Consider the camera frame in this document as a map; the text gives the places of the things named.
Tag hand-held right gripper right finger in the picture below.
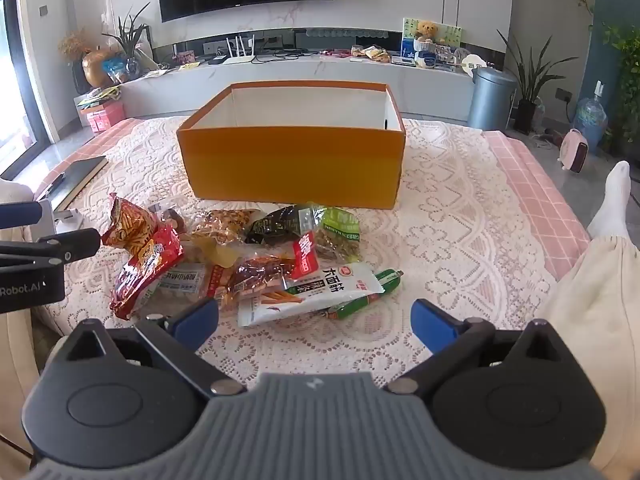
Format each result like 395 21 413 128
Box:
385 299 576 393

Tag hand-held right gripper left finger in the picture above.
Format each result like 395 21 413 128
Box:
62 297 246 396

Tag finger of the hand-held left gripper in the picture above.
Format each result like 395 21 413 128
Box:
0 228 102 269
0 201 44 229

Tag clear bread packet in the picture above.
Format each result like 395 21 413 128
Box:
150 262 211 306

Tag orange striped snack packet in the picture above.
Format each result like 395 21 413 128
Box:
101 192 167 261

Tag red snack packet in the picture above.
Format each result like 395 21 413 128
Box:
109 225 185 322

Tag clear red-label snack packet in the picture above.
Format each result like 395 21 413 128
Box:
205 232 321 311

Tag white snack packet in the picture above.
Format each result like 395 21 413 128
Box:
236 261 387 328

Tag light green snack packet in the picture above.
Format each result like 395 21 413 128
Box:
307 202 361 261

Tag orange cardboard box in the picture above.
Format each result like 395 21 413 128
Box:
176 80 407 211

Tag black notebook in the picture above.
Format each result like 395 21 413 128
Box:
35 156 110 211

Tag green sausage stick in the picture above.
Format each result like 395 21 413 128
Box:
325 269 405 322

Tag small brown snack packet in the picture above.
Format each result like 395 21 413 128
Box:
150 202 188 241

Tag clear peanut packet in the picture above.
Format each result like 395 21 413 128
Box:
190 207 258 246

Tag dark green snack packet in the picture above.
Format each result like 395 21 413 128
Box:
245 205 326 248

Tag pink box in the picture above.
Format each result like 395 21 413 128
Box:
85 100 126 133

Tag stack of papers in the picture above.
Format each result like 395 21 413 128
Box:
75 85 123 108

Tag golden brown vase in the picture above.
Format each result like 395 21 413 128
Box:
81 49 118 88

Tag person's right leg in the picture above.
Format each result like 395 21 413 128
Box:
537 235 640 480

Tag blue snack bag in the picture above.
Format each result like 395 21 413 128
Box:
102 56 128 83

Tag dried flower bunch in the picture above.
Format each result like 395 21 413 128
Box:
57 30 93 63

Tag long-leaf plant in glass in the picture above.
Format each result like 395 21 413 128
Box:
102 2 153 78

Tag white sock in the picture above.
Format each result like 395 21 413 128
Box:
586 160 633 248

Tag pink heater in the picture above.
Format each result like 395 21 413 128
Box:
557 128 591 174

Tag grey trash can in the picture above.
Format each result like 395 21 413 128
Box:
467 66 518 133

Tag potted plant in black pot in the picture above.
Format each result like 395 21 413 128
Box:
495 27 581 136

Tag white router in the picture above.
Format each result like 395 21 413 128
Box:
223 34 258 65

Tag blue water bottle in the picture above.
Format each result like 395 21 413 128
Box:
572 81 610 148

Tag white marble console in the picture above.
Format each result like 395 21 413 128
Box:
117 52 476 123

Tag yellow snack bags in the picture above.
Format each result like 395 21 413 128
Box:
350 45 392 64

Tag green patterned board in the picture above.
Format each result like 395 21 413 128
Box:
402 17 463 48

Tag brown teddy bear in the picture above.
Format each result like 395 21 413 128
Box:
414 20 441 43

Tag green leafy plant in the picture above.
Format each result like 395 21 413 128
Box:
600 22 640 158

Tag black cables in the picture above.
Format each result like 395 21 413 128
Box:
250 47 321 64

